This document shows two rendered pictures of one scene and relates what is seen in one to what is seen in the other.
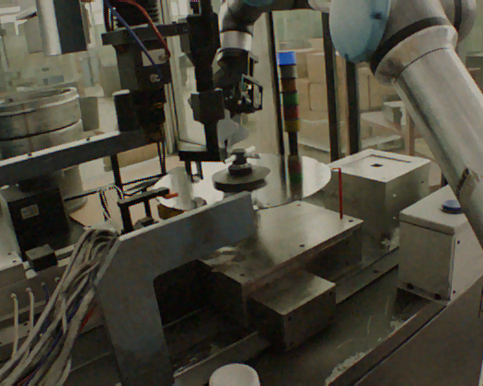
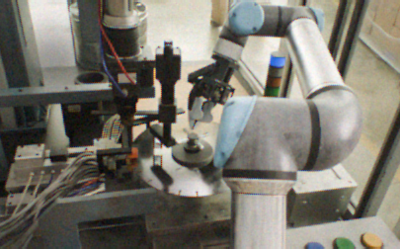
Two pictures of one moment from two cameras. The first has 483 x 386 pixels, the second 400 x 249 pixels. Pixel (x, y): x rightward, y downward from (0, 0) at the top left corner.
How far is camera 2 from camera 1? 47 cm
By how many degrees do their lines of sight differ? 24
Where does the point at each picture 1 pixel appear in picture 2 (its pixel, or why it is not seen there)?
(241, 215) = (146, 202)
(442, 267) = not seen: outside the picture
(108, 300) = (44, 228)
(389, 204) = (297, 207)
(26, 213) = (71, 109)
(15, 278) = (35, 164)
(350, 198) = not seen: hidden behind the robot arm
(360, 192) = not seen: hidden behind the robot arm
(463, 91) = (255, 235)
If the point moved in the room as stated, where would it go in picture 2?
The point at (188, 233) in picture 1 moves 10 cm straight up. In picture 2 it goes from (104, 206) to (100, 170)
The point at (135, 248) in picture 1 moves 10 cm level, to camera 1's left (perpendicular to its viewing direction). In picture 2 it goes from (66, 207) to (28, 192)
